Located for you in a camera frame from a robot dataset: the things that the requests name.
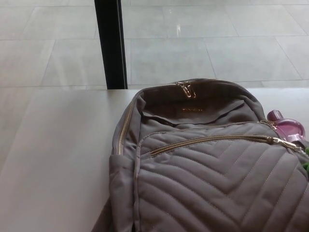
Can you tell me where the black window frame post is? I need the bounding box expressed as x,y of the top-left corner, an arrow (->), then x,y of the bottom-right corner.
94,0 -> 128,90

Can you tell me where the grey quilted backpack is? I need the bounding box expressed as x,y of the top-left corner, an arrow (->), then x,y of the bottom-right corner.
108,77 -> 309,232

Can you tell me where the pink glass perfume bottle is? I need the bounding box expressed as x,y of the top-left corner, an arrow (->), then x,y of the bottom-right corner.
267,109 -> 307,143

